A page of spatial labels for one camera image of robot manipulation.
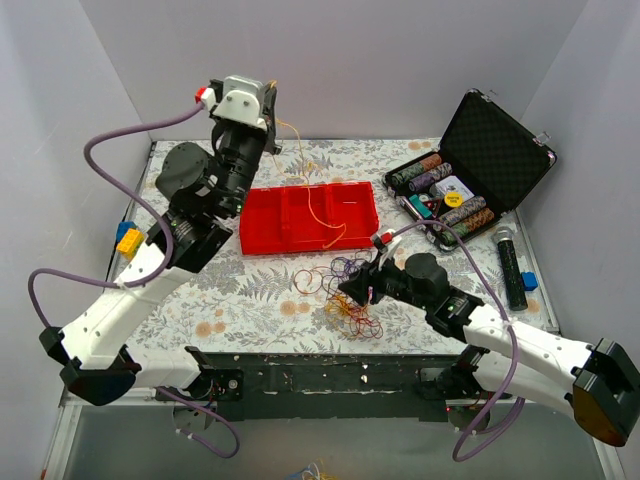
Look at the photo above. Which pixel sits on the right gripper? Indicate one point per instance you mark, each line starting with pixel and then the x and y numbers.
pixel 373 279

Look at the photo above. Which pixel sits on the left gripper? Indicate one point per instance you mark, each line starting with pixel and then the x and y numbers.
pixel 270 118

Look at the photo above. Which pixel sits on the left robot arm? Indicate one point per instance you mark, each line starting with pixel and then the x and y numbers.
pixel 204 188

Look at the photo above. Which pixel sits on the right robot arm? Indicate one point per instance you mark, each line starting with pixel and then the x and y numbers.
pixel 597 384

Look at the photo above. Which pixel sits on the red plastic bin right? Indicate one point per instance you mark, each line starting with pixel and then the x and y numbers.
pixel 352 213

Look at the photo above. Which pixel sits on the red plastic bin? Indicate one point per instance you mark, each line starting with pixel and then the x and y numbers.
pixel 260 228
pixel 304 218
pixel 352 213

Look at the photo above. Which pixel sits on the red plastic bin middle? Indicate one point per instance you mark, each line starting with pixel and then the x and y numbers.
pixel 304 218

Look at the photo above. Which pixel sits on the red plastic bin left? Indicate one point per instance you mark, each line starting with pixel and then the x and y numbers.
pixel 260 228

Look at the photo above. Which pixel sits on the black microphone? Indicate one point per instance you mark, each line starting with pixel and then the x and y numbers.
pixel 514 286

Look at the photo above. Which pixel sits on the blue toy block right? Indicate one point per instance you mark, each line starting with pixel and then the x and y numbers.
pixel 529 281

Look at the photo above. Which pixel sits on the black poker chip case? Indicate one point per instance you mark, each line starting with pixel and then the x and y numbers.
pixel 490 152

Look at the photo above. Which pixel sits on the blue toy brick left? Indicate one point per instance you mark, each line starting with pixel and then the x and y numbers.
pixel 122 229

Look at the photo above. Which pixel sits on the yellow toy brick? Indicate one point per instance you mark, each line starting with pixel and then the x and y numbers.
pixel 129 244

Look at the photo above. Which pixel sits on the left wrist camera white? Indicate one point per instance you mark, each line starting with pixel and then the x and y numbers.
pixel 236 99

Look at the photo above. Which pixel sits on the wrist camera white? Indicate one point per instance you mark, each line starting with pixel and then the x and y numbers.
pixel 386 242
pixel 236 99

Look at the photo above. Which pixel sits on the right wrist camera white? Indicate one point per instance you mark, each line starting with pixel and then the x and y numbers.
pixel 386 242

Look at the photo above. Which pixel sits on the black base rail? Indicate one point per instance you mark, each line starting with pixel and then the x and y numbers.
pixel 324 386

